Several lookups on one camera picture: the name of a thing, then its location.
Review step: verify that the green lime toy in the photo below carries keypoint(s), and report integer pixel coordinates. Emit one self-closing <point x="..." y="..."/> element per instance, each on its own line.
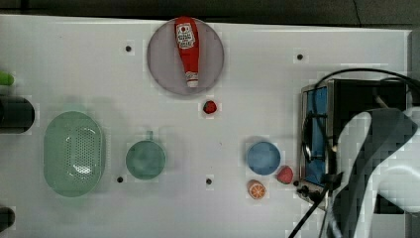
<point x="6" y="78"/>

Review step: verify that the dark round object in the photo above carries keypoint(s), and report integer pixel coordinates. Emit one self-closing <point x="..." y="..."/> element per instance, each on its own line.
<point x="7" y="218"/>

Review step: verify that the black frying pan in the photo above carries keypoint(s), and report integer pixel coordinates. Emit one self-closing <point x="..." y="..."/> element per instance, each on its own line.
<point x="17" y="114"/>

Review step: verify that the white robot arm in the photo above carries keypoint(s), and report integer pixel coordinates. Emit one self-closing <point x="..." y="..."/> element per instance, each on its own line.
<point x="377" y="154"/>

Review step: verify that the large red strawberry toy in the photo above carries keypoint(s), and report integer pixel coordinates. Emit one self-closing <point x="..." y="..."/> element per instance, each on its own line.
<point x="285" y="175"/>

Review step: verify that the green oval colander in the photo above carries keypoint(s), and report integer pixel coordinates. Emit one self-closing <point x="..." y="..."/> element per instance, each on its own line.
<point x="74" y="149"/>

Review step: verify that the blue bowl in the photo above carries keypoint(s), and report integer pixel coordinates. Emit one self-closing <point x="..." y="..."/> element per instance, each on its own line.
<point x="263" y="158"/>

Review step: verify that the small red strawberry toy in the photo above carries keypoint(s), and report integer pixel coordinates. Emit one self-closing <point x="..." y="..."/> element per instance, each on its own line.
<point x="209" y="107"/>

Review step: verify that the red ketchup bottle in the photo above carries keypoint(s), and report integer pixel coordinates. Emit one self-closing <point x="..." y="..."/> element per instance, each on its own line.
<point x="187" y="42"/>

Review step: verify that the orange slice toy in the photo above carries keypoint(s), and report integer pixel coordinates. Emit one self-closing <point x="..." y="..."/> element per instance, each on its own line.
<point x="256" y="189"/>

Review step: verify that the black toaster oven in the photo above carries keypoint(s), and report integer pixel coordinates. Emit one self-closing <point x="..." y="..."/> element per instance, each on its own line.
<point x="325" y="110"/>

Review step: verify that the green measuring cup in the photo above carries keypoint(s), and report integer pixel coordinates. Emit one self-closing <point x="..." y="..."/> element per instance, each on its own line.
<point x="146" y="159"/>

